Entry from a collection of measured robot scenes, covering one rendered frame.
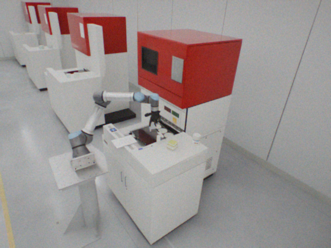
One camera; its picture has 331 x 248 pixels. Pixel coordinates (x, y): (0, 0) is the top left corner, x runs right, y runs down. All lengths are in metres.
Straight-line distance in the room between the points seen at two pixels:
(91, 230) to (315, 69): 2.98
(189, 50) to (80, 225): 2.04
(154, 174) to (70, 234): 1.26
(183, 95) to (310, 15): 1.69
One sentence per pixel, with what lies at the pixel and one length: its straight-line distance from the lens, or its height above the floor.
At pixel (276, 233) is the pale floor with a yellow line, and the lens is 2.92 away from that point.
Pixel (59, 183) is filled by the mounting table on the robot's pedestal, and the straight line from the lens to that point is 2.02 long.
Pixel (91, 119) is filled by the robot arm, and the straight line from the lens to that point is 2.18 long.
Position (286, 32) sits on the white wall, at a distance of 3.18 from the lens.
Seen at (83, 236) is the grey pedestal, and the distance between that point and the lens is 2.65.
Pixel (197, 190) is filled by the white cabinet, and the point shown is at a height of 0.47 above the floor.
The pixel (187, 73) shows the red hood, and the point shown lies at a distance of 2.03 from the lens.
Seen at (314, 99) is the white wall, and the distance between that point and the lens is 3.12.
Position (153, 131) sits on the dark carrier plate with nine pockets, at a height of 0.90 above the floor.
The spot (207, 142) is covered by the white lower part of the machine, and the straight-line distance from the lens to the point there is 2.70.
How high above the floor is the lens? 2.15
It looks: 30 degrees down
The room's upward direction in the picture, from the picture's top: 3 degrees clockwise
